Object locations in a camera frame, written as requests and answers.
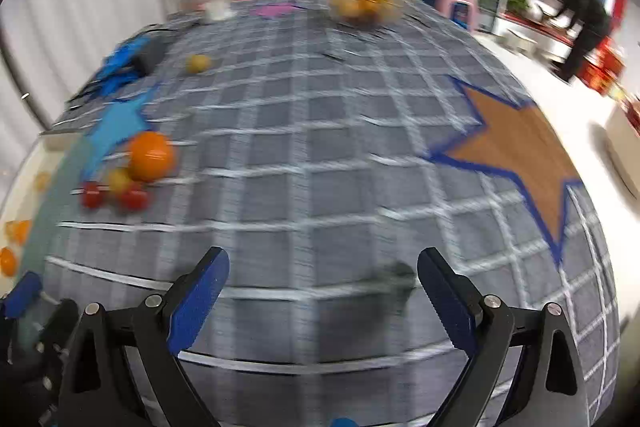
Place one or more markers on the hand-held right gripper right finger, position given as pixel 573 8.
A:
pixel 447 302

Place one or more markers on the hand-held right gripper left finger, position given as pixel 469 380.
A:
pixel 197 302

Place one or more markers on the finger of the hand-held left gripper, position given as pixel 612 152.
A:
pixel 60 322
pixel 22 292

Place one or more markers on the small yellow kumquat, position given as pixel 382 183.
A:
pixel 119 180

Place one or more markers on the large orange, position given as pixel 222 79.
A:
pixel 151 156

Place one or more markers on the small orange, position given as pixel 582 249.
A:
pixel 19 231
pixel 8 262

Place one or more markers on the tan walnut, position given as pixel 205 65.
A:
pixel 42 182

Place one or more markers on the red cherry tomato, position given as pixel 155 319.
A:
pixel 134 199
pixel 92 196

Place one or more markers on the white tray with fruit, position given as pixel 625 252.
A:
pixel 35 152

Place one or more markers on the grey checked star tablecloth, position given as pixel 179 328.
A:
pixel 310 157

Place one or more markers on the white sofa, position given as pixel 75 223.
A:
pixel 622 147

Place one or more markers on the small yellow green citrus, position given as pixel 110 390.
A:
pixel 198 64

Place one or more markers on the black power adapter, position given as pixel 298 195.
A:
pixel 150 56

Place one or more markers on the small white bench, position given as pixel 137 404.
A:
pixel 517 41

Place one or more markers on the stack of red gift boxes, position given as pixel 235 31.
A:
pixel 605 67

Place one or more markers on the red television console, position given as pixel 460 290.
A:
pixel 540 32

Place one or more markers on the clear glass bowl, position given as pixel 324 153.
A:
pixel 390 14

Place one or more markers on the pile of pale kumquats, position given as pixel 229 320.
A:
pixel 355 9

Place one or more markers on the potted plant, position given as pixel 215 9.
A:
pixel 517 3

